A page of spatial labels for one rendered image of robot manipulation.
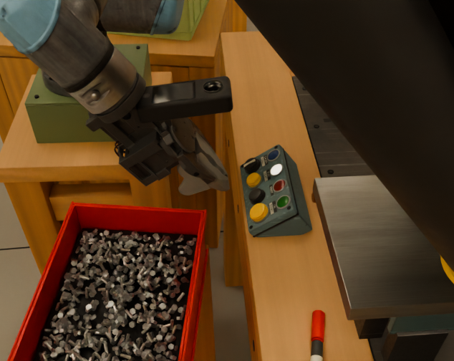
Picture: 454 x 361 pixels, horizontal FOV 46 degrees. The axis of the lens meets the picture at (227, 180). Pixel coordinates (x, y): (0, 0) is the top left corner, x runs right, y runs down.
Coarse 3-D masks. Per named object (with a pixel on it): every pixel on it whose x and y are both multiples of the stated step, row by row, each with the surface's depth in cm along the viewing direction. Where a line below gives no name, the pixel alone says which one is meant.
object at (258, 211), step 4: (256, 204) 80; (260, 204) 79; (264, 204) 79; (252, 208) 80; (256, 208) 79; (260, 208) 79; (264, 208) 78; (252, 212) 79; (256, 212) 79; (260, 212) 78; (264, 212) 78; (252, 216) 79; (256, 216) 78; (260, 216) 78; (264, 216) 78; (256, 220) 78; (260, 220) 78
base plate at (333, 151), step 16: (304, 96) 106; (304, 112) 102; (320, 112) 102; (320, 128) 99; (336, 128) 99; (320, 144) 96; (336, 144) 96; (320, 160) 92; (336, 160) 92; (352, 160) 92; (336, 176) 89; (384, 336) 68; (448, 336) 68; (448, 352) 66
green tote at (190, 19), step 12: (192, 0) 140; (204, 0) 155; (192, 12) 142; (180, 24) 141; (192, 24) 144; (144, 36) 146; (156, 36) 145; (168, 36) 144; (180, 36) 144; (192, 36) 145
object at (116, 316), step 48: (96, 240) 83; (144, 240) 83; (192, 240) 83; (48, 288) 73; (96, 288) 76; (144, 288) 76; (192, 288) 71; (48, 336) 71; (96, 336) 71; (144, 336) 71; (192, 336) 74
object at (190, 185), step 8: (200, 160) 68; (208, 160) 70; (208, 168) 69; (216, 168) 72; (184, 176) 70; (192, 176) 70; (216, 176) 70; (224, 176) 73; (184, 184) 71; (192, 184) 71; (200, 184) 71; (208, 184) 70; (216, 184) 71; (224, 184) 72; (184, 192) 72; (192, 192) 72
